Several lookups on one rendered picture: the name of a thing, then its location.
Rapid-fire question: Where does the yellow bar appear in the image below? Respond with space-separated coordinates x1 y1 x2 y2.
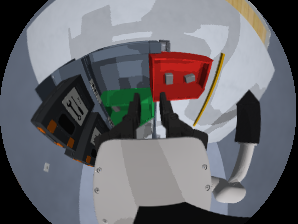
193 53 225 127

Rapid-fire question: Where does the red bin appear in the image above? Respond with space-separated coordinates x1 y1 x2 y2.
148 51 214 102

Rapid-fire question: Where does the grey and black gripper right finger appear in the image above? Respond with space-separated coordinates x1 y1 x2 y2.
159 92 208 150

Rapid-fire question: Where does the dark grey metal shelf rack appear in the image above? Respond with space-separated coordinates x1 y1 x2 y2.
34 40 171 129

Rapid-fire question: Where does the grey open bin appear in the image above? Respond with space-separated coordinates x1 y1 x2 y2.
137 118 154 139

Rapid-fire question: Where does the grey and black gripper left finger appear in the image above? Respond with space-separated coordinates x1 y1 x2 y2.
94 93 141 153

